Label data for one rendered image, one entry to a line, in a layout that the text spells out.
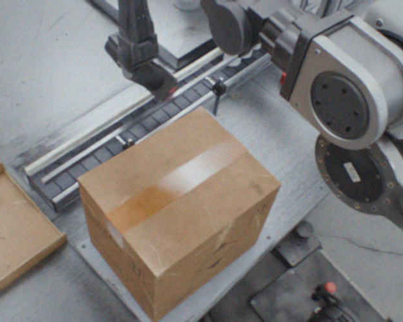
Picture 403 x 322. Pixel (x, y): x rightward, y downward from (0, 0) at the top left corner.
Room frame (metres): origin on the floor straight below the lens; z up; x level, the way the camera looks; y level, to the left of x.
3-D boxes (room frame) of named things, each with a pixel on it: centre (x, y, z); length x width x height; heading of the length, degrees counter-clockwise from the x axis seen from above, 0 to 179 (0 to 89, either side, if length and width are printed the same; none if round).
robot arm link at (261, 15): (0.57, -0.04, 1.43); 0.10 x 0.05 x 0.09; 47
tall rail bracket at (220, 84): (0.90, 0.01, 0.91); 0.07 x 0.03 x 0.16; 53
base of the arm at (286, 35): (0.53, -0.10, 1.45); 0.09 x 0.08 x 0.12; 137
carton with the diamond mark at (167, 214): (0.48, 0.04, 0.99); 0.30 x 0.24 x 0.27; 139
